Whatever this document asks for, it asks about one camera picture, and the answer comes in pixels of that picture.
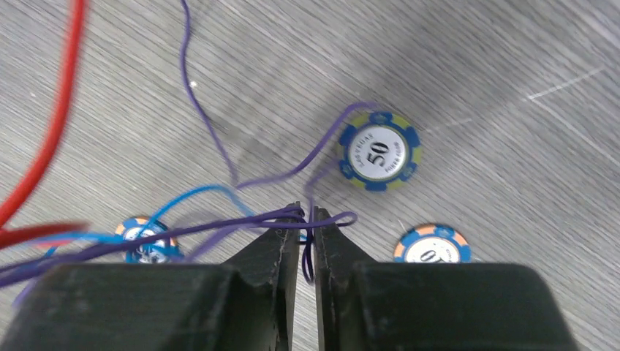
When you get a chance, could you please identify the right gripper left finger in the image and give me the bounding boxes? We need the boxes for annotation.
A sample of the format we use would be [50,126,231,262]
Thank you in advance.
[1,205,300,350]

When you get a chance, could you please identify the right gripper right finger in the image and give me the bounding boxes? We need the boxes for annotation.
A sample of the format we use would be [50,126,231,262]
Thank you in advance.
[313,207,578,350]

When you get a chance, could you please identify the red blue purple wires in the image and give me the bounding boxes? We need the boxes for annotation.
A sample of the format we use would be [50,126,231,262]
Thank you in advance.
[0,0,257,311]

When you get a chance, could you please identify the purple wire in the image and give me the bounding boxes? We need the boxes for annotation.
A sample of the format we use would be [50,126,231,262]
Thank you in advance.
[0,0,379,289]

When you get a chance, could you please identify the poker chip right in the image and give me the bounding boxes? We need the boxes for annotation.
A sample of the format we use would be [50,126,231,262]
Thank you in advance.
[393,223,472,263]

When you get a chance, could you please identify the poker chip lower middle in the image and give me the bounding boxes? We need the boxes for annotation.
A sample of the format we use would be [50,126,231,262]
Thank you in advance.
[114,216,184,265]

